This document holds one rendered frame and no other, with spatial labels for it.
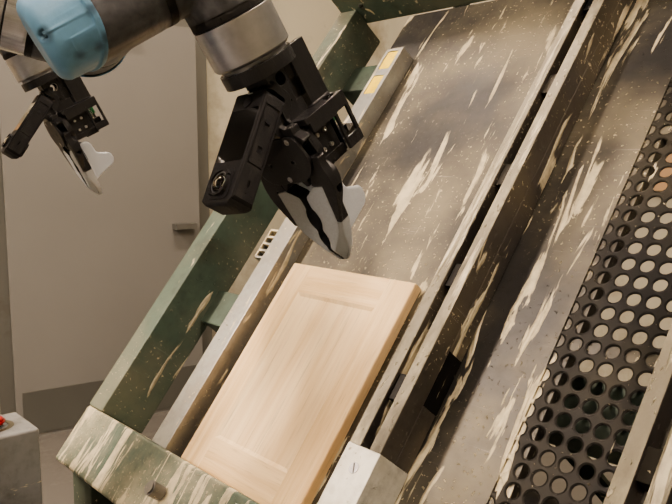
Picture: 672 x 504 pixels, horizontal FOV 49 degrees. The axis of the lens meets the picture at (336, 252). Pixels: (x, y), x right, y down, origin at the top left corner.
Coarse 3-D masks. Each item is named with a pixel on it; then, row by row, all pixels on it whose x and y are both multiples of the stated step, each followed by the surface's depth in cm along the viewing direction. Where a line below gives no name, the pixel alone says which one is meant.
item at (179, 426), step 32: (384, 96) 158; (352, 160) 153; (288, 224) 147; (288, 256) 144; (256, 288) 141; (224, 320) 142; (256, 320) 141; (224, 352) 137; (192, 384) 136; (192, 416) 133
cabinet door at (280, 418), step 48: (288, 288) 139; (336, 288) 131; (384, 288) 123; (288, 336) 131; (336, 336) 124; (384, 336) 117; (240, 384) 131; (288, 384) 124; (336, 384) 117; (240, 432) 125; (288, 432) 118; (336, 432) 111; (240, 480) 118; (288, 480) 112
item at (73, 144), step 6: (66, 132) 120; (66, 138) 120; (72, 138) 121; (66, 144) 122; (72, 144) 121; (78, 144) 121; (72, 150) 121; (78, 150) 122; (78, 156) 122; (84, 156) 123; (78, 162) 123; (84, 162) 123; (84, 168) 123; (90, 168) 124
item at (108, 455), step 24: (72, 432) 149; (96, 432) 144; (120, 432) 139; (72, 456) 144; (96, 456) 139; (120, 456) 135; (144, 456) 131; (168, 456) 127; (96, 480) 135; (120, 480) 131; (144, 480) 127; (168, 480) 123; (192, 480) 120; (216, 480) 117
